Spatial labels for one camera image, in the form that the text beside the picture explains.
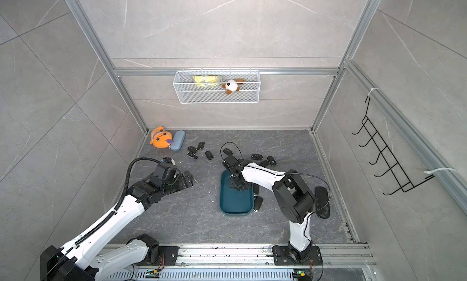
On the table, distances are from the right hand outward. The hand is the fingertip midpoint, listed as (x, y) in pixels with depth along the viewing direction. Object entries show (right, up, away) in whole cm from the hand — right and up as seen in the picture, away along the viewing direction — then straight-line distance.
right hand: (238, 184), depth 92 cm
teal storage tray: (-2, -7, -6) cm, 10 cm away
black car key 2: (+9, -2, 0) cm, 9 cm away
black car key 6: (-23, +21, +18) cm, 36 cm away
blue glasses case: (-38, +24, +19) cm, 49 cm away
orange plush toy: (-46, +25, +12) cm, 54 cm away
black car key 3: (+19, +12, +10) cm, 24 cm away
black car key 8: (-28, +15, +14) cm, 35 cm away
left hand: (-24, +6, -12) cm, 27 cm away
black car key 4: (+11, +14, +12) cm, 21 cm away
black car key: (+9, -8, -4) cm, 13 cm away
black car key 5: (-6, +17, +15) cm, 23 cm away
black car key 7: (-28, +18, +16) cm, 37 cm away
